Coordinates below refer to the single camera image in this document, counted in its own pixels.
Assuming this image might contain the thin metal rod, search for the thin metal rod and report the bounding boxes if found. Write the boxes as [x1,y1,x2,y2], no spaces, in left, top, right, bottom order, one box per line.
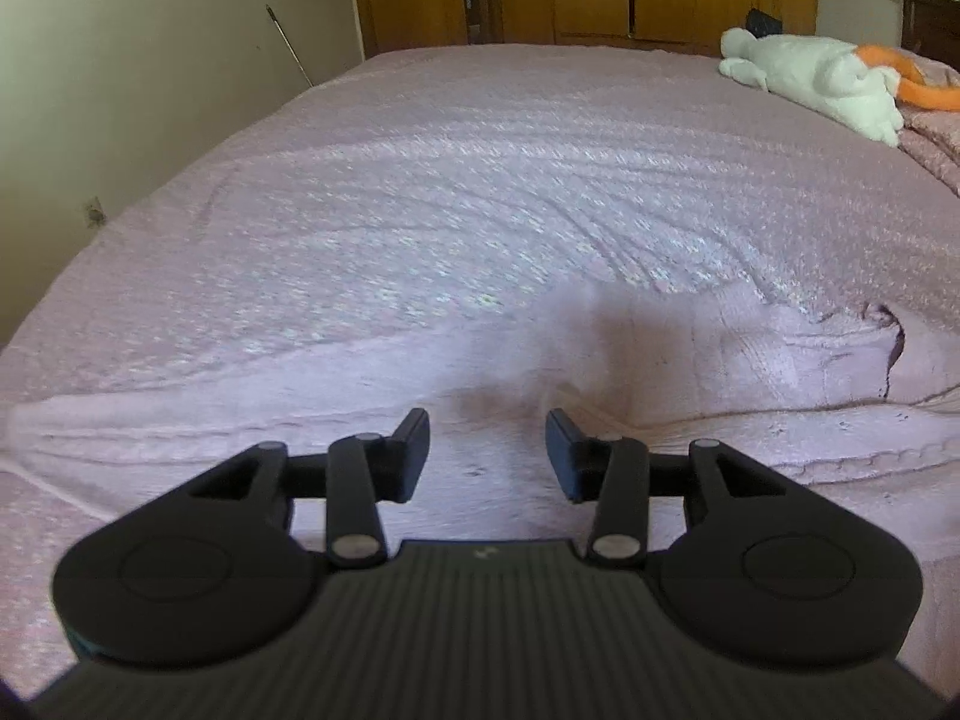
[265,4,314,89]

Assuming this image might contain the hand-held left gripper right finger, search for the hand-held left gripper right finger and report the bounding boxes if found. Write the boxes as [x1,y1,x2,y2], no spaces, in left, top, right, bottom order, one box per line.
[545,409,788,569]

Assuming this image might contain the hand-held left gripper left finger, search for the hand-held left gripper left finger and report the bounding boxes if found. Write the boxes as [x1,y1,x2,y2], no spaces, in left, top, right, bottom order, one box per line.
[184,409,432,569]

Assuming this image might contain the pink bed blanket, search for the pink bed blanket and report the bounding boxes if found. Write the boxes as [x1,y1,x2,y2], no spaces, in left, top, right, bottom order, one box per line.
[0,43,960,698]

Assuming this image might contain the dark wooden headboard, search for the dark wooden headboard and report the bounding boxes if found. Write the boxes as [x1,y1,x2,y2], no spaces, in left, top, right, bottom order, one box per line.
[898,0,960,61]

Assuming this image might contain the pink knitted sweater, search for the pink knitted sweater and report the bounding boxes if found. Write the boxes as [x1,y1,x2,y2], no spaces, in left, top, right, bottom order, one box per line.
[4,281,960,541]

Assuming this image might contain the white and orange plush toy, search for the white and orange plush toy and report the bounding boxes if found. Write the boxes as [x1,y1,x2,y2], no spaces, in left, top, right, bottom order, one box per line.
[718,28,960,149]

